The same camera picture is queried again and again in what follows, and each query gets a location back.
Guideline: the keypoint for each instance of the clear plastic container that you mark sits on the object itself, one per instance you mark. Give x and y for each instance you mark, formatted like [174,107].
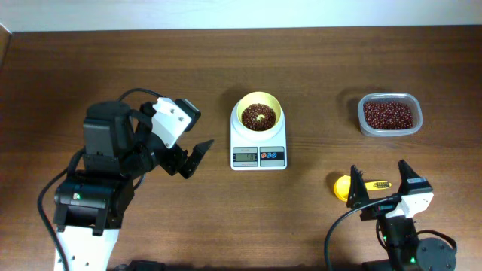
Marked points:
[403,98]

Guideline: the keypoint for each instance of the red adzuki beans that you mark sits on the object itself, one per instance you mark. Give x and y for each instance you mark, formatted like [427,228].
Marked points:
[388,115]

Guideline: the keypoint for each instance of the yellow plastic bowl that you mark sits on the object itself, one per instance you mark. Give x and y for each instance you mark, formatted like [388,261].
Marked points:
[255,98]

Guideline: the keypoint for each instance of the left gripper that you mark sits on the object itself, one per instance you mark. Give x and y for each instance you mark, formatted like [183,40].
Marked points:
[174,155]

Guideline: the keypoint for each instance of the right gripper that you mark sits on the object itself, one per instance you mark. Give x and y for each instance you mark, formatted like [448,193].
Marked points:
[357,195]

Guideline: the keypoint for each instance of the red beans in bowl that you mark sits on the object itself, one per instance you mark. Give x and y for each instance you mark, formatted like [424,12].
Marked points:
[258,117]

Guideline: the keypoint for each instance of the white digital kitchen scale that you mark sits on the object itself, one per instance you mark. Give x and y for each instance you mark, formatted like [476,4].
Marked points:
[257,150]

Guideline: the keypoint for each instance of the yellow measuring scoop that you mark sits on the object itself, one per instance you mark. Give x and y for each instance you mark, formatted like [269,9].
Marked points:
[342,186]

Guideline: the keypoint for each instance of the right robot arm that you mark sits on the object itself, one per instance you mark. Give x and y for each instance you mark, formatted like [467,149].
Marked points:
[407,248]

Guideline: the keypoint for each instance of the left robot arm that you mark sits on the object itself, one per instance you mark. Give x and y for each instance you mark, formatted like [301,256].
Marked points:
[121,145]

